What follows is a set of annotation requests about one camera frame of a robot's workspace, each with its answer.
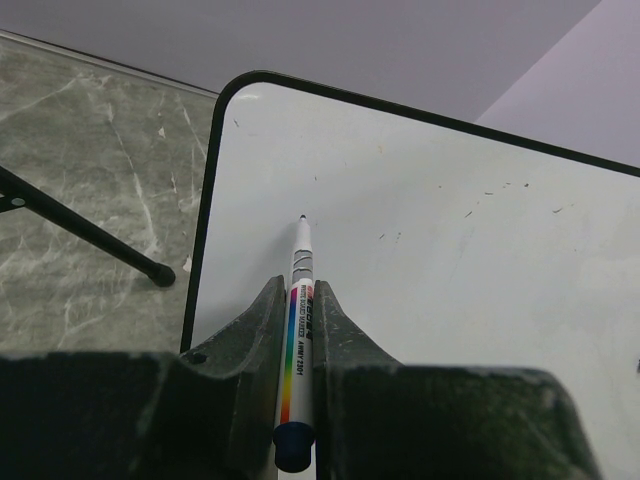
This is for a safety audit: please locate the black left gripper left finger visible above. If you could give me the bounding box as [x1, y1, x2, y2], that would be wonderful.
[1, 276, 285, 479]

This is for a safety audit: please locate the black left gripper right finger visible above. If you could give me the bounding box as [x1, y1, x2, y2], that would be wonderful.
[313, 281, 595, 479]

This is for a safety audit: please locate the white whiteboard black frame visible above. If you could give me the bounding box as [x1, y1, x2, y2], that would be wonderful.
[179, 69, 640, 374]

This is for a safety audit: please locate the white whiteboard marker pen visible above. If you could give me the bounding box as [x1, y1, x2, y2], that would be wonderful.
[272, 215, 315, 473]

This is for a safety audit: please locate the black perforated music stand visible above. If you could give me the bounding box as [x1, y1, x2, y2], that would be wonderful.
[1, 167, 176, 288]

